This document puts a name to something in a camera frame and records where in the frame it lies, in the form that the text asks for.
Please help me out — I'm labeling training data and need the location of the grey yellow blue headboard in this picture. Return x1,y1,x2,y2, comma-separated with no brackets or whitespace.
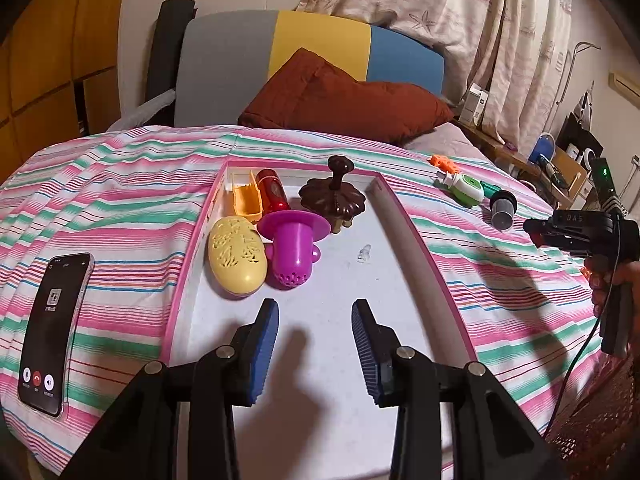
172,9,446,128

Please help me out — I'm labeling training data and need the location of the green white toy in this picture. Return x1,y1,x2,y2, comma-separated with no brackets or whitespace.
434,170,486,207

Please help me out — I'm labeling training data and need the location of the black cable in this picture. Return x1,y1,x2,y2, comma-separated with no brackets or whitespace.
542,220,623,441

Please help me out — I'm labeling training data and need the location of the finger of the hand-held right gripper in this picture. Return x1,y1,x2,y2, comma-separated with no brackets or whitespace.
524,217,557,236
529,232,563,253

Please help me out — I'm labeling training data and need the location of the brown flower-shaped lid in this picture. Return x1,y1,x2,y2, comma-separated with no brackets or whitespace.
298,155,366,233

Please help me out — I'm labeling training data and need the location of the wooden bedside ledge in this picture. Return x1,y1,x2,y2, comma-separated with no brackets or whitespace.
452,117,591,206

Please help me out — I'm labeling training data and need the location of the black bag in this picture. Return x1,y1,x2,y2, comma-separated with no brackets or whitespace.
556,112,606,161

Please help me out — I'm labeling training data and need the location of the white carton box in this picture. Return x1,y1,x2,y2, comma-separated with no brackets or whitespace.
459,82,491,128

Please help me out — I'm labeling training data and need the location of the orange plastic container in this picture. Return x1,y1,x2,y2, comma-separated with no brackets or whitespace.
231,170,263,223

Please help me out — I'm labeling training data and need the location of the yellow oval case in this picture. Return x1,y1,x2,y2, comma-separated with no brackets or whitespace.
208,215,267,298

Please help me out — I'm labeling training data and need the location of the rust red pillow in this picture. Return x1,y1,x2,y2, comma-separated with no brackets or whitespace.
237,47,455,147

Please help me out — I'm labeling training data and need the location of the orange wooden wardrobe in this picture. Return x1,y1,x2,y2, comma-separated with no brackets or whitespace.
0,0,133,171

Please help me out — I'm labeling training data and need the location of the wall air conditioner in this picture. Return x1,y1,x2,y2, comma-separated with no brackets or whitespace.
607,72,640,103

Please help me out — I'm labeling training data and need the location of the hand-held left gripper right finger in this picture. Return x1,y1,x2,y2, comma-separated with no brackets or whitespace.
351,298,568,480

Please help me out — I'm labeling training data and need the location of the white tray with pink rim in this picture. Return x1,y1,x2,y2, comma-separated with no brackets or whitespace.
160,159,478,480

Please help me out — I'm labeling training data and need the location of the pink green striped blanket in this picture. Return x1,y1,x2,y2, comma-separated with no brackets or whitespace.
0,122,608,476

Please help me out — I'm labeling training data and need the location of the grey black cylinder toy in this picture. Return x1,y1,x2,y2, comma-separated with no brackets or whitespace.
481,182,518,231

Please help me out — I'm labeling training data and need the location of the purple strainer cup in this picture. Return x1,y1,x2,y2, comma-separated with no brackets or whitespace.
257,210,332,291

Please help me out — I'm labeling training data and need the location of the black smartphone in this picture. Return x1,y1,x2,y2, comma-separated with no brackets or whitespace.
17,252,96,418

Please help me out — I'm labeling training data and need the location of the pale pink bedsheet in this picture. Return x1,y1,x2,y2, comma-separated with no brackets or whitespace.
405,121,496,161

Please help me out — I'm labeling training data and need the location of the blue white round gadget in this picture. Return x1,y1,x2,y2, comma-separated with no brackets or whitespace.
529,132,557,166

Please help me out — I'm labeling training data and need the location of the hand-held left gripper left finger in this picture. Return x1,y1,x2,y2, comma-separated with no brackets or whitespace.
57,298,281,480

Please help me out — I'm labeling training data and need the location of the beige printed curtain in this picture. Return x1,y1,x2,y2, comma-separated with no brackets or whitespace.
295,0,576,161

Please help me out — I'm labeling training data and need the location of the person's right hand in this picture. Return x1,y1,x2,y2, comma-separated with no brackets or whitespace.
589,259,640,321

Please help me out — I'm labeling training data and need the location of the cardboard box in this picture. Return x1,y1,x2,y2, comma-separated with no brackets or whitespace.
547,146,588,196

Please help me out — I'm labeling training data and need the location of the black device with green light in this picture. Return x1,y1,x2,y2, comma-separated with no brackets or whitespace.
590,157,626,211

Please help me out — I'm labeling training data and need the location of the red cylinder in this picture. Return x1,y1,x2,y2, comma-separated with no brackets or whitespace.
256,168,291,213

